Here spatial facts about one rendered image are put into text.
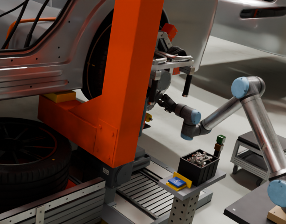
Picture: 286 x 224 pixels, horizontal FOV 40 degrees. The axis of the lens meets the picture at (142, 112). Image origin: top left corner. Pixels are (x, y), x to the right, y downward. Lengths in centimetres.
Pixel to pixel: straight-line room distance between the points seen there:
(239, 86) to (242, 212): 71
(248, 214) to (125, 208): 74
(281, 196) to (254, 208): 30
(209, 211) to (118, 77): 134
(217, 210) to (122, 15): 160
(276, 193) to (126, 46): 109
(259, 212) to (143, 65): 111
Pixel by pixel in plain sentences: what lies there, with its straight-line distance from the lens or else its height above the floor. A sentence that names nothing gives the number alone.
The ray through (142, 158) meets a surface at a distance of 297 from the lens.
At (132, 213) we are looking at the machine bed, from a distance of 249.
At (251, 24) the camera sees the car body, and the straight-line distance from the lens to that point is 477.
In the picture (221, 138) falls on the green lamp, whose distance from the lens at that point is 230.
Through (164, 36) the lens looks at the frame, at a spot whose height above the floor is 109.
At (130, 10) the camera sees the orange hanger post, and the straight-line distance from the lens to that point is 180.
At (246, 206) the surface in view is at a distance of 243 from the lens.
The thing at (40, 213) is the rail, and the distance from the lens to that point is 194.
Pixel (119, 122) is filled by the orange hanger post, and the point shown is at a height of 78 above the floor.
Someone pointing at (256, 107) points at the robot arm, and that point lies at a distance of 224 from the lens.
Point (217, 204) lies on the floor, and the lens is 294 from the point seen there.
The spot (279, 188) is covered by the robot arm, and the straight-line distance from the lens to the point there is 218.
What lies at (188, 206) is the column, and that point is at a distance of 225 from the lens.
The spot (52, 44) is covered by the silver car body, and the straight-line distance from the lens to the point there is 219.
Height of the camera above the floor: 153
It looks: 21 degrees down
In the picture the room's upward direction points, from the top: 11 degrees clockwise
